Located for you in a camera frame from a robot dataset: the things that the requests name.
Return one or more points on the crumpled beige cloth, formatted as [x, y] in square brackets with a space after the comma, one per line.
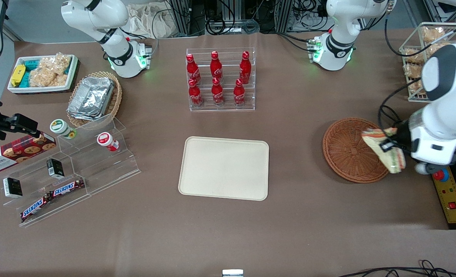
[145, 21]

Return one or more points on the red lid white cup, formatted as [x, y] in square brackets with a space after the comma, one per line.
[105, 140]

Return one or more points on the aluminium frame post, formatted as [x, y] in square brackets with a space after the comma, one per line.
[283, 15]
[182, 17]

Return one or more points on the red cookie box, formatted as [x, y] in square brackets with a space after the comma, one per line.
[18, 152]

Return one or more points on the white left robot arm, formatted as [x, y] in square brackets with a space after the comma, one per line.
[443, 111]

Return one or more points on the round brown wicker basket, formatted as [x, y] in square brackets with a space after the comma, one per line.
[345, 150]

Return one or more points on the small black box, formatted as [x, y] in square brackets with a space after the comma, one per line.
[55, 168]
[12, 187]

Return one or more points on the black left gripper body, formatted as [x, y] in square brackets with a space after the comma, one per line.
[401, 136]

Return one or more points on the black yellow control box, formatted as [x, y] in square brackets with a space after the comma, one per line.
[453, 200]

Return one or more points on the oval tan wicker basket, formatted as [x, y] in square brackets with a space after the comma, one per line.
[116, 98]

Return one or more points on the clear acrylic bottle rack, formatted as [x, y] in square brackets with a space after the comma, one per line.
[228, 104]

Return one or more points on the triangular sandwich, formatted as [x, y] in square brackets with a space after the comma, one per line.
[375, 139]

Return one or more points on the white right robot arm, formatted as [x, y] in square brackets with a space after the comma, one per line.
[112, 23]

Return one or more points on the beige plastic tray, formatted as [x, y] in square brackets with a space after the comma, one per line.
[224, 168]

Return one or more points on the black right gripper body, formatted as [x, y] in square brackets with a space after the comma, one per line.
[2, 125]

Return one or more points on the green lid white cup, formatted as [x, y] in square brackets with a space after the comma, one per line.
[60, 127]

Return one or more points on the brown snickers bar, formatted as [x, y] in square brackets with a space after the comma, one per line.
[35, 208]
[67, 187]

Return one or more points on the yellow snack pack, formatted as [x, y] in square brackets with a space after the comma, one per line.
[17, 75]

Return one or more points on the white rectangular snack bin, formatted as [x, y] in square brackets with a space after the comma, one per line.
[73, 65]

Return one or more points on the clear acrylic stepped display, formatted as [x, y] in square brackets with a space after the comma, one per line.
[97, 169]

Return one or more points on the silver foil container stack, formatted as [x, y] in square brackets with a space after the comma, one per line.
[91, 98]

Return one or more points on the red cola bottle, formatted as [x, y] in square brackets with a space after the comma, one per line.
[217, 93]
[216, 67]
[245, 68]
[192, 70]
[195, 95]
[238, 94]

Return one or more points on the clear rice cracker bag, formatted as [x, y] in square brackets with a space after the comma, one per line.
[49, 73]

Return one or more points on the teal snack box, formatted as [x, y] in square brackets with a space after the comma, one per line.
[30, 64]

